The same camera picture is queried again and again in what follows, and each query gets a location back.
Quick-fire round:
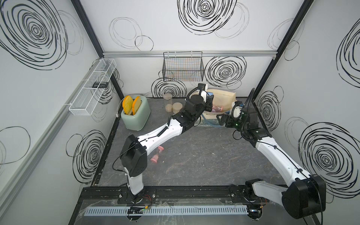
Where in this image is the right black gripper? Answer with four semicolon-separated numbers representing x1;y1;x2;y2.
216;113;246;134

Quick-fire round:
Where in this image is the pink hourglass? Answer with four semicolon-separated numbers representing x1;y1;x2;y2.
151;146;164;163
212;106;223;113

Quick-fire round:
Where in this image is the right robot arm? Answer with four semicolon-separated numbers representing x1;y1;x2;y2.
217;106;326;219

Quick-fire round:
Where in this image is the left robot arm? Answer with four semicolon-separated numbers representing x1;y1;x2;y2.
119;94;214;198

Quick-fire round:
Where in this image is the cream canvas tote bag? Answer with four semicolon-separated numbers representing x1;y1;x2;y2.
195;89;237;128

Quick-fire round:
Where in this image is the tall glass jar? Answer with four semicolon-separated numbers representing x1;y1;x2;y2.
163;93;173;113

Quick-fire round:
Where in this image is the right yellow toast slice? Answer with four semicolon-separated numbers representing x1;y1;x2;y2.
132;96;142;115

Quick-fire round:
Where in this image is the yellow toast slice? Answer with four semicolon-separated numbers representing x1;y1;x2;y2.
132;96;142;115
122;95;134;115

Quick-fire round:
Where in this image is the mint green toaster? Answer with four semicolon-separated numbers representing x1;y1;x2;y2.
121;95;151;131

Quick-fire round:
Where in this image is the left yellow toast slice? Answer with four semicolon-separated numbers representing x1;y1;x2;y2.
122;95;134;115

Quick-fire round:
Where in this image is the black item in shelf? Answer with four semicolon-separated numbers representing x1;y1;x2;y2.
92;82;109;89

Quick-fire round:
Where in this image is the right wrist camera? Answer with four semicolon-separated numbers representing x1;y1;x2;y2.
231;101;243;119

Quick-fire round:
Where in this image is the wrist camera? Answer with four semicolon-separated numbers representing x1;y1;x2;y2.
231;101;243;119
198;83;208;101

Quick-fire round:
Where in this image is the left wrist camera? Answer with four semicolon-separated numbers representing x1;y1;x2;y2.
198;83;208;101

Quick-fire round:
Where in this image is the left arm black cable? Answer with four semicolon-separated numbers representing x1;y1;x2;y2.
185;86;203;99

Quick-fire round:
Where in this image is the black corrugated cable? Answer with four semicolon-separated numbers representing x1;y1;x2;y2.
232;88;257;141

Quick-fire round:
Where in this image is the black wire basket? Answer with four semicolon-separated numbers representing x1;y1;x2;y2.
162;51;205;82

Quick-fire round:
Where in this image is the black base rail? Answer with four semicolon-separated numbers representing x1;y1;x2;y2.
80;185;306;203

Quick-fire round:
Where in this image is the white wire shelf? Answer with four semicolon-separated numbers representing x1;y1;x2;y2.
69;58;116;116

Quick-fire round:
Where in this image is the white slotted cable duct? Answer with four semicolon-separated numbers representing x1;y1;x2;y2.
84;205;248;216

